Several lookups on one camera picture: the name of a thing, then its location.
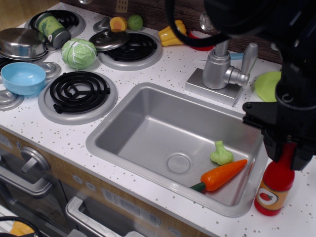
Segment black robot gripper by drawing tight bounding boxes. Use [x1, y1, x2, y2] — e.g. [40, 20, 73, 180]
[242, 60, 316, 170]

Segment red ketchup bottle toy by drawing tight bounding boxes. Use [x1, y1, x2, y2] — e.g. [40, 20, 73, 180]
[254, 143, 296, 216]

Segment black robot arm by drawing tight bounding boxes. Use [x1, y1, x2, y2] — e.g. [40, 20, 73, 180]
[165, 0, 316, 170]

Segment silver sink basin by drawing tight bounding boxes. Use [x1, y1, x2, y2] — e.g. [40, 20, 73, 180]
[86, 83, 268, 217]

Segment light green plastic plate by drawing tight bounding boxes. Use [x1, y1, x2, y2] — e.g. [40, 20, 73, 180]
[254, 72, 281, 102]

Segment light green toy garlic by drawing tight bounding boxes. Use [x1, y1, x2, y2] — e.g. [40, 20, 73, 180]
[210, 140, 234, 165]

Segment orange toy carrot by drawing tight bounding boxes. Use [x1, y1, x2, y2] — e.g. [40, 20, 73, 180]
[190, 159, 248, 192]

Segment silver toy faucet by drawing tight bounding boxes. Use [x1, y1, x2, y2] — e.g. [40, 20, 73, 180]
[185, 40, 258, 106]

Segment red toy container white top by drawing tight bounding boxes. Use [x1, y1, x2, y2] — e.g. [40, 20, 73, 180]
[188, 31, 214, 51]

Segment hanging silver ladle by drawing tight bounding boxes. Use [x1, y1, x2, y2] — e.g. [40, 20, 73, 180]
[199, 11, 216, 32]

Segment yellow toy bell pepper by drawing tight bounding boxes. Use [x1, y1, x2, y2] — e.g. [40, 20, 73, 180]
[158, 20, 187, 47]

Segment back right black burner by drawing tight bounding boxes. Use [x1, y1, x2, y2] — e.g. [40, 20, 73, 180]
[98, 32, 163, 71]

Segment green toy lime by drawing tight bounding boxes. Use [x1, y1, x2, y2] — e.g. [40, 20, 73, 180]
[127, 15, 143, 30]

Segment orange toy pumpkin slice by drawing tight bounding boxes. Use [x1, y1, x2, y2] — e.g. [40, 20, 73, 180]
[110, 17, 128, 31]

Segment steel pot lid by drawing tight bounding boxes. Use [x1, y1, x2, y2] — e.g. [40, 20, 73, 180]
[89, 29, 129, 51]

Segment front black stove burner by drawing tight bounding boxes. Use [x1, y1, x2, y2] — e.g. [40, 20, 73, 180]
[38, 71, 118, 125]

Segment green toy cabbage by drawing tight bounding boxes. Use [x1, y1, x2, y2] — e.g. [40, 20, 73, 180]
[61, 39, 97, 70]

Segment back left black burner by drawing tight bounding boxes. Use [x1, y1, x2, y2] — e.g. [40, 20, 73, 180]
[24, 10, 86, 38]

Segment silver stove knob disc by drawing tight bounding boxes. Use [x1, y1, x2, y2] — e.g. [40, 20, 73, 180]
[37, 62, 61, 80]

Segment silver oven knob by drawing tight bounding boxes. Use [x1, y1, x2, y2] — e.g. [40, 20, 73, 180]
[21, 147, 50, 174]

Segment green toy can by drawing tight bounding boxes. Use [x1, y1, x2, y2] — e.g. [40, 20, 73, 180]
[35, 12, 71, 49]

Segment light blue plastic bowl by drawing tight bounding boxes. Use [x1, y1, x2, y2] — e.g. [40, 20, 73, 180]
[1, 62, 46, 96]

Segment silver stove knob front left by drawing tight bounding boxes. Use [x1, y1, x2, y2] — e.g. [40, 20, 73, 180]
[0, 89, 24, 111]

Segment stainless steel pot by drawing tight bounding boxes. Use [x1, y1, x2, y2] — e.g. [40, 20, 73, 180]
[0, 28, 48, 61]

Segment silver lower drawer handle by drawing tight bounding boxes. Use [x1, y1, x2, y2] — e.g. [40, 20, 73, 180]
[65, 196, 142, 237]

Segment silver oven door handle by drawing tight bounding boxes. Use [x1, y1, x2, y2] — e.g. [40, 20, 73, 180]
[0, 166, 53, 199]

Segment yellow object with black cable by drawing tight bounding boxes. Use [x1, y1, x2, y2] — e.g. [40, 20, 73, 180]
[0, 216, 42, 237]

